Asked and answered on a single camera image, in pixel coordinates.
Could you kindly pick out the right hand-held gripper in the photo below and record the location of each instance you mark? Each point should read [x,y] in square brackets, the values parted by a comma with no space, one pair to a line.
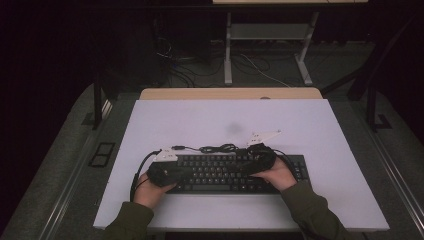
[256,160]

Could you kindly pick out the white metal desk frame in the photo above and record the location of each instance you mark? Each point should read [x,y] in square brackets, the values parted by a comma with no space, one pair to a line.
[270,31]

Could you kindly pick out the person's left hand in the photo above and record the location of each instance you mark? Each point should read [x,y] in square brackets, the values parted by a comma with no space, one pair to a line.
[146,195]

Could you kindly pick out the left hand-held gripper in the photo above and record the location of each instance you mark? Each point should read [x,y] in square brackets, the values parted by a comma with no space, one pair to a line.
[165,175]

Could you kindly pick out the person's right hand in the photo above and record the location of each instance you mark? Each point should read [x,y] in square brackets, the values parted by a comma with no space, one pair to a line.
[280,178]

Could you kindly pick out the black computer keyboard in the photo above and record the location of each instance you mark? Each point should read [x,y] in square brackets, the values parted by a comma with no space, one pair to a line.
[213,173]

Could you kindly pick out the black floor socket box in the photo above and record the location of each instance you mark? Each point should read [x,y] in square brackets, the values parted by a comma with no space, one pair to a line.
[101,154]

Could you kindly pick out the black metal stand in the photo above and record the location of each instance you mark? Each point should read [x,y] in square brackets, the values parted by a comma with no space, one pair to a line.
[97,106]
[375,113]

